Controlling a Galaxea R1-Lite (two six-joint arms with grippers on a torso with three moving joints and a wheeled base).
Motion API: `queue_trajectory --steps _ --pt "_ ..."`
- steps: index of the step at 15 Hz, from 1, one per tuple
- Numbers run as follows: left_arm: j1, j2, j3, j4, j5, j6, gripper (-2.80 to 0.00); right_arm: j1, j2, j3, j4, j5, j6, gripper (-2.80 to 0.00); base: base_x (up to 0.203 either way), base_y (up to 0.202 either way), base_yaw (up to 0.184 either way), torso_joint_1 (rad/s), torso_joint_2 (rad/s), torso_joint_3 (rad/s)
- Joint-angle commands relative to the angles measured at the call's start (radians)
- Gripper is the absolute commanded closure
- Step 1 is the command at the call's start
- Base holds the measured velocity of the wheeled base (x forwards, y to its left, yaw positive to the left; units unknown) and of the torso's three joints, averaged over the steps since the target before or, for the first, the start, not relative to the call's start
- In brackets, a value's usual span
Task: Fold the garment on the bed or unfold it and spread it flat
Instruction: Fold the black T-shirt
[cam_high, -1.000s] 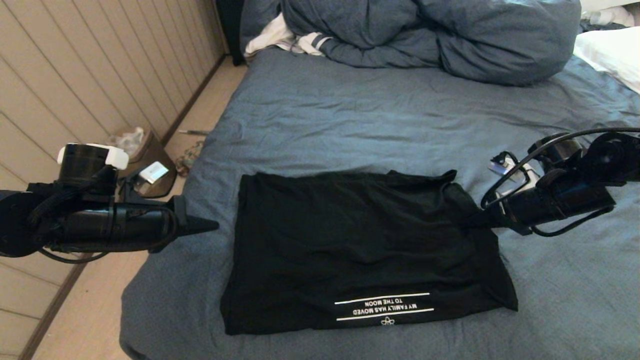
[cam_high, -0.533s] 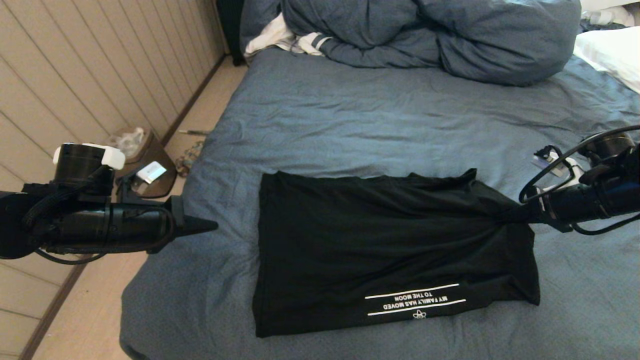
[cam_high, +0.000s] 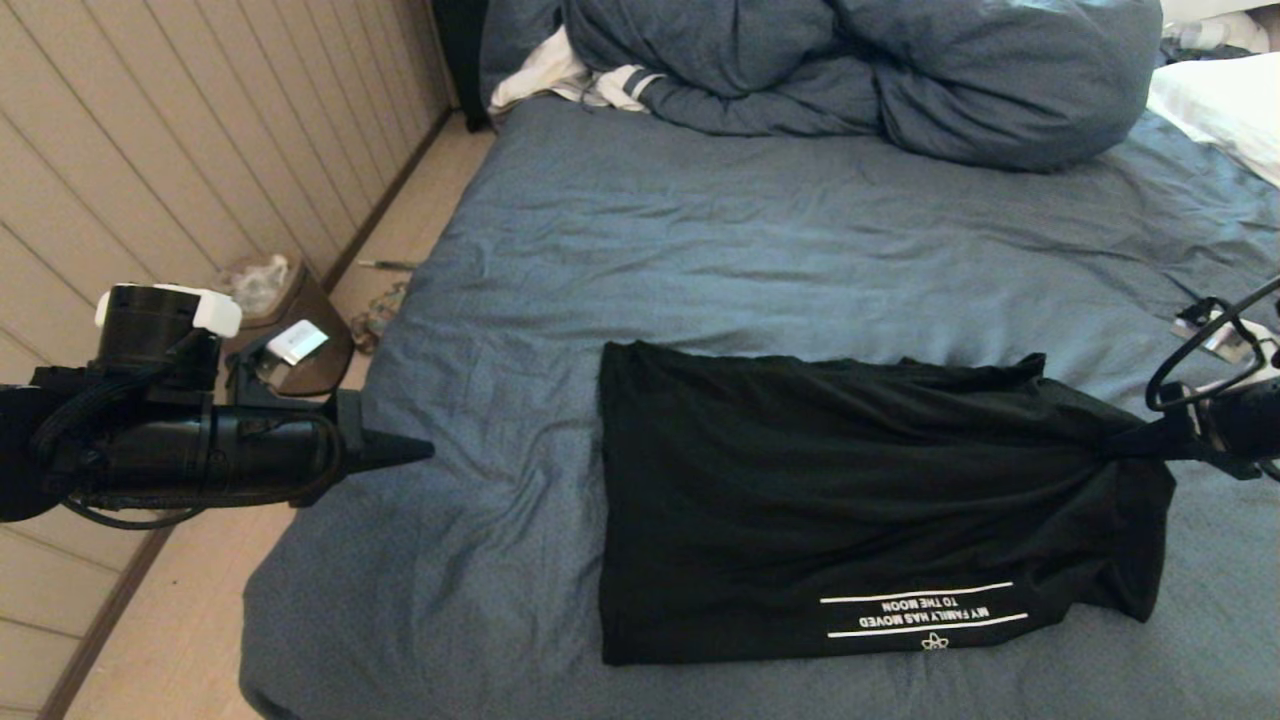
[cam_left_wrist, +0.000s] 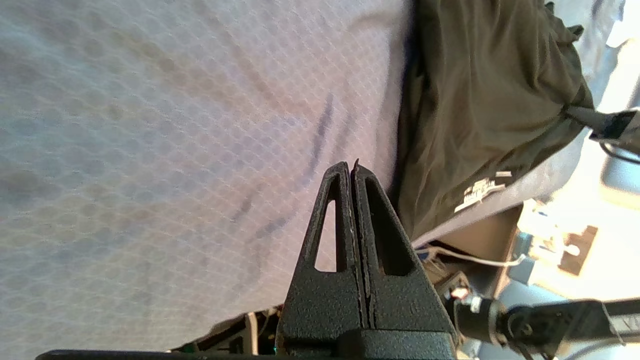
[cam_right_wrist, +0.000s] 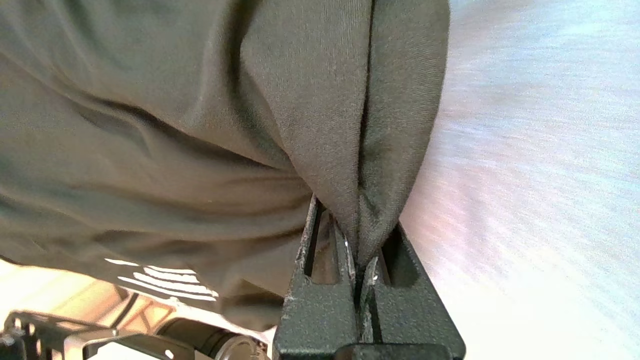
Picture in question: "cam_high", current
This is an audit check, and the clear plastic bin liner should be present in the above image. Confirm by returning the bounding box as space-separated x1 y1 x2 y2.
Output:
218 255 293 319

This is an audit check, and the patterned item on floor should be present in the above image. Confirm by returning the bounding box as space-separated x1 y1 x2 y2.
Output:
350 283 413 356

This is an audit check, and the white garment with blue stripes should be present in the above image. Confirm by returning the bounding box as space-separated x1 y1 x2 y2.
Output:
488 27 666 114

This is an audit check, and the black bedside furniture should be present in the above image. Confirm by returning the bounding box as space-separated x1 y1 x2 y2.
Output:
432 0 493 134

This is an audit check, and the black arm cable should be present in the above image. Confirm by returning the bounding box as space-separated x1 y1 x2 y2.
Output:
1145 278 1280 486
30 330 346 531

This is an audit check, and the black moon print T-shirt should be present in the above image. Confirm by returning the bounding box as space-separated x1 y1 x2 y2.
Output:
598 340 1179 668

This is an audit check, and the crumpled blue duvet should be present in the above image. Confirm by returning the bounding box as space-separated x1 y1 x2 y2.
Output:
480 0 1164 174

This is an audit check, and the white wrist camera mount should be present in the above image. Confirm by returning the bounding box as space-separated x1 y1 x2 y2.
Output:
1172 305 1280 396
95 283 331 386

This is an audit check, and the white pillow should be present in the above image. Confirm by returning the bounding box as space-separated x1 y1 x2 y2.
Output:
1147 53 1280 191

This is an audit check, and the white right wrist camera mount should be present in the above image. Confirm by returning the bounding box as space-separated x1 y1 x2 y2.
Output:
1172 305 1280 396

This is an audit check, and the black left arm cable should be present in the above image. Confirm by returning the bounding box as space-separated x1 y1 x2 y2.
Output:
30 330 346 531

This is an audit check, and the brown trash bin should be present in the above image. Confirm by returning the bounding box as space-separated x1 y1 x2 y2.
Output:
215 255 355 398

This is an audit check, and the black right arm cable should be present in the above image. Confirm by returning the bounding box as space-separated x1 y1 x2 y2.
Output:
1145 278 1280 486

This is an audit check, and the white crumpled bedding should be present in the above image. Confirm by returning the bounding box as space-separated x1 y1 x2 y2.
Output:
1160 0 1280 57

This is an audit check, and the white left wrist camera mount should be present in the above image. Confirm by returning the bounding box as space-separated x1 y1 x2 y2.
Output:
95 283 331 386

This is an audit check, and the blue bed sheet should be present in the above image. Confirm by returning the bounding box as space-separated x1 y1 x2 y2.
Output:
240 95 1280 720

